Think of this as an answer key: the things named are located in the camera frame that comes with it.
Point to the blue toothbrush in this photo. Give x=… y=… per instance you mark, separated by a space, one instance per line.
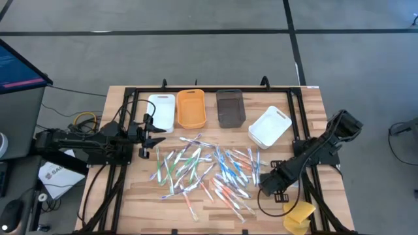
x=236 y=168
x=225 y=169
x=258 y=166
x=231 y=179
x=218 y=156

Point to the black keyboard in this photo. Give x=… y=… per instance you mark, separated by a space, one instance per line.
x=2 y=178

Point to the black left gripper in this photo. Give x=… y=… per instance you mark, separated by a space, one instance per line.
x=137 y=135

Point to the white round device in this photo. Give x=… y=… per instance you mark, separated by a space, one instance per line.
x=2 y=145

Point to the white printed booklet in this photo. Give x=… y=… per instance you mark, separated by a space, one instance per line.
x=60 y=178

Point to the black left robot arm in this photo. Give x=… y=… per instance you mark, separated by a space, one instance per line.
x=81 y=142

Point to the white tape roll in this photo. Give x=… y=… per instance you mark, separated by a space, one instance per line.
x=40 y=197

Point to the orange plastic bin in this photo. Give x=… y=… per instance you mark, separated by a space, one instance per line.
x=191 y=109

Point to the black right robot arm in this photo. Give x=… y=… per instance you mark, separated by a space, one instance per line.
x=326 y=143

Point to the black computer mouse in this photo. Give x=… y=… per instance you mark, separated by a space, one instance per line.
x=11 y=215

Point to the grey plastic bin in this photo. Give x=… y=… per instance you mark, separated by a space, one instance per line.
x=230 y=109

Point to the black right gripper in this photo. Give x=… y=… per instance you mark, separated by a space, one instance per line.
x=277 y=181

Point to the grey desk cabinet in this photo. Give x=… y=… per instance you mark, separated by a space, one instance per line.
x=19 y=120

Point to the orange toothbrush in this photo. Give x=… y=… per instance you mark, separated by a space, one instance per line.
x=205 y=189
x=189 y=204
x=225 y=192
x=243 y=154
x=249 y=161
x=246 y=167
x=237 y=159
x=230 y=205

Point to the grey chair leg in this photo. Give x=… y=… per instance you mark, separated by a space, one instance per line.
x=405 y=126

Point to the white plastic bin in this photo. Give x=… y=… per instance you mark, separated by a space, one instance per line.
x=270 y=126
x=161 y=112

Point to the computer monitor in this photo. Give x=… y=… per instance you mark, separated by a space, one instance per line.
x=16 y=68

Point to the yellow cloth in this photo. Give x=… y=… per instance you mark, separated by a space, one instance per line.
x=298 y=213

